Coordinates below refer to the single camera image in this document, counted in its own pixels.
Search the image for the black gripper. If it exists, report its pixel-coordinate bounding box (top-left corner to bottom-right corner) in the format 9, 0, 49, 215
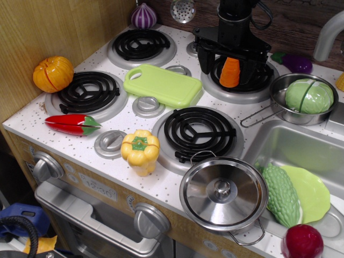
192, 10, 271, 86

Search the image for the orange toy carrot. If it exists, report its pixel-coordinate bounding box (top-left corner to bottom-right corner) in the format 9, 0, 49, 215
219, 58, 240, 88

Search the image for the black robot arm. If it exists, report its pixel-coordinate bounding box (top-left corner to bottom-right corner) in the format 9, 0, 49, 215
192, 1, 272, 84

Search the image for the green plastic cutting board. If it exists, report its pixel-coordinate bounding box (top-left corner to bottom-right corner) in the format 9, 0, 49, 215
124, 64, 203, 109

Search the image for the back right black burner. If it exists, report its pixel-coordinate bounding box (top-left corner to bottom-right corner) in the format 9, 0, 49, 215
200, 57, 279, 104

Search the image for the black burner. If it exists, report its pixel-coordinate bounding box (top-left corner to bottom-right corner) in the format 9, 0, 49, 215
45, 71, 128, 124
200, 57, 279, 104
107, 29, 177, 70
152, 106, 244, 175

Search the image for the silver stovetop knob far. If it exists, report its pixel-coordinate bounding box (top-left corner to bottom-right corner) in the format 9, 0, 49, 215
187, 42, 198, 58

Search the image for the silver stovetop knob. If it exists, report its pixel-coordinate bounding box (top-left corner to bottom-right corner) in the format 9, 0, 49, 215
132, 96, 165, 118
187, 42, 198, 58
166, 65, 192, 77
94, 130, 127, 159

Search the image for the silver stovetop knob back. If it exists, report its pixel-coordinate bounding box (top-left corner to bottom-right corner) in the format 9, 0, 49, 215
166, 65, 192, 77

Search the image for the purple toy eggplant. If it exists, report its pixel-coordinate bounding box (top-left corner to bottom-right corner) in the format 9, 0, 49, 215
271, 52, 313, 74

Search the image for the silver slotted ladle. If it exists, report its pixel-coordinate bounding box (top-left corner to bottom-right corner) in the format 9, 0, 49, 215
170, 0, 196, 24

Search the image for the small steel saucepan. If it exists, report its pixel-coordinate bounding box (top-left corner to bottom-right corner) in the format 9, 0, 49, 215
240, 73, 339, 128

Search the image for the green toy cabbage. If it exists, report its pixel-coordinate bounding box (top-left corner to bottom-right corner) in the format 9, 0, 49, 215
285, 78, 334, 114

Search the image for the front right black burner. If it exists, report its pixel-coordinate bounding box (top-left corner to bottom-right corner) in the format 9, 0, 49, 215
152, 106, 244, 175

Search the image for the silver stovetop knob middle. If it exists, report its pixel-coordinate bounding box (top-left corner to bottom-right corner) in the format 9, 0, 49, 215
132, 96, 165, 118

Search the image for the silver toy faucet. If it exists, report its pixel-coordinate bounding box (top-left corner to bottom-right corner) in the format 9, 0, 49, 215
313, 11, 343, 61

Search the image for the purple toy onion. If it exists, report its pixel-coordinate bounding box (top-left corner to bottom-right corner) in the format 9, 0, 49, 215
131, 3, 157, 29

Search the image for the back left black burner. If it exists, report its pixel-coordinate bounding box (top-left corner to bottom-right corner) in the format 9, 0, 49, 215
107, 29, 177, 70

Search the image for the yellow toy corn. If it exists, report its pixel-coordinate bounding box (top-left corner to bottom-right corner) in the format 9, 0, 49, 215
335, 73, 344, 91

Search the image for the yellow toy bell pepper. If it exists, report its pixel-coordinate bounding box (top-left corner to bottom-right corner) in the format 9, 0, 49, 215
120, 130, 160, 177

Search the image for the silver toy sink basin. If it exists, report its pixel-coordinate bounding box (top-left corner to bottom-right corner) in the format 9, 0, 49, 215
243, 120, 343, 248

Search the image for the steel pot with lid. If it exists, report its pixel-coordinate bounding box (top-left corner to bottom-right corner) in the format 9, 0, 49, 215
180, 155, 268, 246

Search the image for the front left black burner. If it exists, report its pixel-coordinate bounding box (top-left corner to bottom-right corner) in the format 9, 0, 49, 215
45, 71, 128, 124

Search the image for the silver stovetop knob front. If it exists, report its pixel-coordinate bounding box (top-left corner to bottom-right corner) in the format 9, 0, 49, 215
94, 130, 127, 159

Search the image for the green toy bitter gourd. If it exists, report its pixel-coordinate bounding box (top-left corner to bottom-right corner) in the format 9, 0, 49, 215
262, 163, 302, 228

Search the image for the light green toy leaf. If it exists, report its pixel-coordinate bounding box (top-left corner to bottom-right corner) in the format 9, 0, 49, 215
281, 166, 331, 224

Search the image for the red toy chili pepper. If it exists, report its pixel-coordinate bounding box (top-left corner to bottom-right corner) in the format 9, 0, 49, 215
45, 114, 102, 136

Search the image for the orange toy pumpkin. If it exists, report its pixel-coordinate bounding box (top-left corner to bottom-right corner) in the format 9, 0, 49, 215
32, 56, 74, 93

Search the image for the oven clock display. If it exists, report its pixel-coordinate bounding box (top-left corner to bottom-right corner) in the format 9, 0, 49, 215
78, 173, 118, 202

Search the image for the right silver oven knob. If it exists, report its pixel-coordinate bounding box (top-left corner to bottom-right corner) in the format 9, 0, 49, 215
134, 202, 170, 239

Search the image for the silver oven knob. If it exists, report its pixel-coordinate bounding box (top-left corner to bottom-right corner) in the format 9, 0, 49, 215
32, 151, 65, 182
134, 202, 170, 239

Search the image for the red toy apple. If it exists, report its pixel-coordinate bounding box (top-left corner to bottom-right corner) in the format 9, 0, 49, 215
281, 224, 324, 257

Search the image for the left silver oven knob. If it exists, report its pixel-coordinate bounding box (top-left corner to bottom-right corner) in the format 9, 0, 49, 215
32, 151, 65, 182

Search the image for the blue object on floor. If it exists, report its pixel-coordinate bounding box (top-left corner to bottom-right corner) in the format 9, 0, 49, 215
1, 203, 50, 238

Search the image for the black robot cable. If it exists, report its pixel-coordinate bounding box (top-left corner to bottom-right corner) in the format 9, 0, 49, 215
248, 0, 274, 31

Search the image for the silver oven door handle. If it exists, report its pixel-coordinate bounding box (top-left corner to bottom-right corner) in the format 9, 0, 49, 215
35, 182, 164, 257

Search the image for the black cable hose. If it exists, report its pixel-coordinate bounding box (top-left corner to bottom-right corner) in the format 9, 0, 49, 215
0, 216, 39, 258

